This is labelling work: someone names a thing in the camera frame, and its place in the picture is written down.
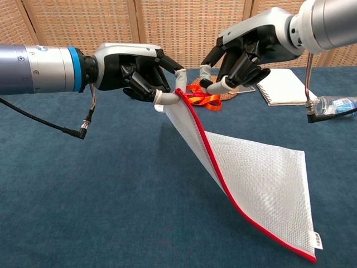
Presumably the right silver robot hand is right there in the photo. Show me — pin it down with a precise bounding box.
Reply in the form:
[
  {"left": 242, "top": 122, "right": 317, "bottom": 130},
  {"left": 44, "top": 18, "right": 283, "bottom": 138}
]
[{"left": 199, "top": 7, "right": 297, "bottom": 94}]

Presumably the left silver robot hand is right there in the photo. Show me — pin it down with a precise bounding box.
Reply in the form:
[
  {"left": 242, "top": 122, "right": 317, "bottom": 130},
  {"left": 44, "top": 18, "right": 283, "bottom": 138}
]
[{"left": 91, "top": 42, "right": 188, "bottom": 107}]

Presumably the white mesh pouch red trim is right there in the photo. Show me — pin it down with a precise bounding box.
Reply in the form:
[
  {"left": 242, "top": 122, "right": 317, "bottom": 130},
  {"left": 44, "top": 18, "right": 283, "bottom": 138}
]
[{"left": 163, "top": 88, "right": 325, "bottom": 264}]

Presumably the clear badge holder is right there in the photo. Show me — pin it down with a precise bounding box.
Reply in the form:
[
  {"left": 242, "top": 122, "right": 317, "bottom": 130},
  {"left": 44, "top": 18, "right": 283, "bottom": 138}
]
[{"left": 230, "top": 85, "right": 257, "bottom": 95}]

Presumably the white spiral notebook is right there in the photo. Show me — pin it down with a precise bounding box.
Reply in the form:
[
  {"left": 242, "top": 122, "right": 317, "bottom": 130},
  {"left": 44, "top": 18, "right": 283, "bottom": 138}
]
[{"left": 255, "top": 68, "right": 319, "bottom": 107}]

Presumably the brown woven round coaster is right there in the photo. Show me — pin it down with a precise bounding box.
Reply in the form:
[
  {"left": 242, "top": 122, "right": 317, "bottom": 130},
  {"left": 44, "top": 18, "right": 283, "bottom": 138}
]
[{"left": 191, "top": 75, "right": 238, "bottom": 102}]

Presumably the bamboo folding screen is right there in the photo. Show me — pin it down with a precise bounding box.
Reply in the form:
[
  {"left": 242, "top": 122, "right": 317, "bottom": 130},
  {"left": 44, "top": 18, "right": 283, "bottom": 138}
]
[{"left": 0, "top": 0, "right": 357, "bottom": 69}]

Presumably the clear plastic bottle blue label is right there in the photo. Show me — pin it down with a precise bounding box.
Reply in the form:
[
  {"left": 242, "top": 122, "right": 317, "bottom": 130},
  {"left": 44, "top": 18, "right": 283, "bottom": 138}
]
[{"left": 313, "top": 95, "right": 357, "bottom": 116}]

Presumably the blue carpet table cover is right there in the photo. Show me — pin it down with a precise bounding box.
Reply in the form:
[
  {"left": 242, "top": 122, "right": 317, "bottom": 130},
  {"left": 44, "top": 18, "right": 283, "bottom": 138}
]
[{"left": 0, "top": 66, "right": 357, "bottom": 268}]

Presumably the orange lanyard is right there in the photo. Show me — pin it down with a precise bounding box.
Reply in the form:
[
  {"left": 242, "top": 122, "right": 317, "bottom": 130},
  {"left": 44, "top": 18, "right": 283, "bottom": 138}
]
[{"left": 185, "top": 84, "right": 223, "bottom": 111}]

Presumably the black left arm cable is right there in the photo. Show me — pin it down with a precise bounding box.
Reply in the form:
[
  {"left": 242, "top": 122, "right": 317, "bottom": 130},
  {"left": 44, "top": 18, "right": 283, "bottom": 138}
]
[{"left": 0, "top": 83, "right": 97, "bottom": 141}]

